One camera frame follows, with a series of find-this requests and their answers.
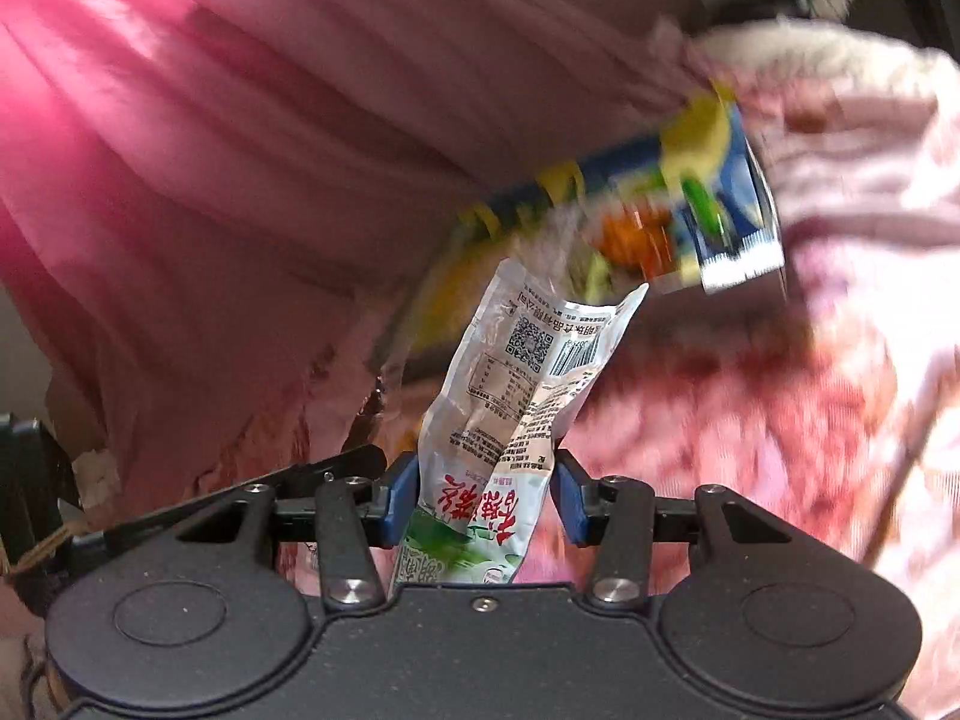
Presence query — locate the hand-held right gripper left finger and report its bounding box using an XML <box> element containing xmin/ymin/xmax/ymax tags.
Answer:
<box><xmin>176</xmin><ymin>452</ymin><xmax>422</xmax><ymax>610</ymax></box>

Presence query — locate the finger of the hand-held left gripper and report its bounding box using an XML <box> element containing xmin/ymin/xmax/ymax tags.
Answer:
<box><xmin>105</xmin><ymin>444</ymin><xmax>388</xmax><ymax>548</ymax></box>

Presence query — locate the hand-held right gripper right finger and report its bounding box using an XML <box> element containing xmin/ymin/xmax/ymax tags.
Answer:
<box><xmin>551</xmin><ymin>450</ymin><xmax>796</xmax><ymax>608</ymax></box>

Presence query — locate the white green snack packet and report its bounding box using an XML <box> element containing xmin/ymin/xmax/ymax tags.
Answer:
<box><xmin>390</xmin><ymin>259</ymin><xmax>650</xmax><ymax>587</ymax></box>

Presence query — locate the printed cardboard tray box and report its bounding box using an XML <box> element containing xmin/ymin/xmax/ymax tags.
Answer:
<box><xmin>375</xmin><ymin>86</ymin><xmax>787</xmax><ymax>421</ymax></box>

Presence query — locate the pink floral bedsheet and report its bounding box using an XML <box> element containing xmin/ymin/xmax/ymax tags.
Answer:
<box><xmin>285</xmin><ymin>37</ymin><xmax>960</xmax><ymax>720</ymax></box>

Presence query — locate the orange snack packet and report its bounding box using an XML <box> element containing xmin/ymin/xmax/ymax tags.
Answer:
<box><xmin>596</xmin><ymin>210</ymin><xmax>680</xmax><ymax>278</ymax></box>

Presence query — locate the pink cloth bag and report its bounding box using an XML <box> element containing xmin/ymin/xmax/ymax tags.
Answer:
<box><xmin>0</xmin><ymin>0</ymin><xmax>721</xmax><ymax>518</ymax></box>

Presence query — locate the cream fluffy blanket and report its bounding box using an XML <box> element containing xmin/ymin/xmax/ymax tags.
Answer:
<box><xmin>694</xmin><ymin>19</ymin><xmax>957</xmax><ymax>98</ymax></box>

